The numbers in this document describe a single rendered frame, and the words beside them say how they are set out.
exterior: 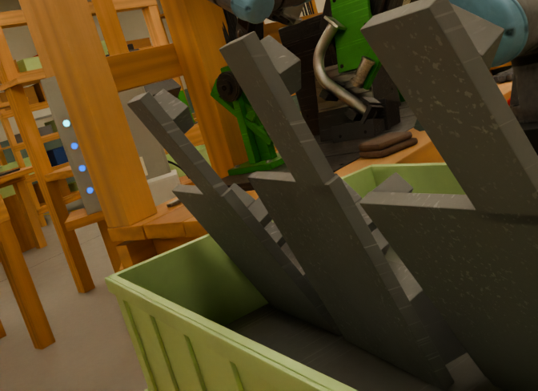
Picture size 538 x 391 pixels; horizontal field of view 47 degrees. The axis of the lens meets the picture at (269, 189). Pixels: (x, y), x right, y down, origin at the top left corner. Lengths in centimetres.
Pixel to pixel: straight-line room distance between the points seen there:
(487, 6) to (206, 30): 102
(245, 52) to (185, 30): 130
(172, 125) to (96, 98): 90
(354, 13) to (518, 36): 87
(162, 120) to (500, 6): 48
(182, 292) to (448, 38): 55
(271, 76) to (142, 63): 126
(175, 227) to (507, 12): 80
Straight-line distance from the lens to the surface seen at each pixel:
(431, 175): 82
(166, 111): 58
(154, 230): 141
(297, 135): 44
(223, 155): 173
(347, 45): 170
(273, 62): 44
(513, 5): 88
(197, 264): 77
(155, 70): 170
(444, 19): 27
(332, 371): 61
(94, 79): 147
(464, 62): 28
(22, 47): 1271
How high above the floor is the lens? 113
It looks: 10 degrees down
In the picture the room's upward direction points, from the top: 16 degrees counter-clockwise
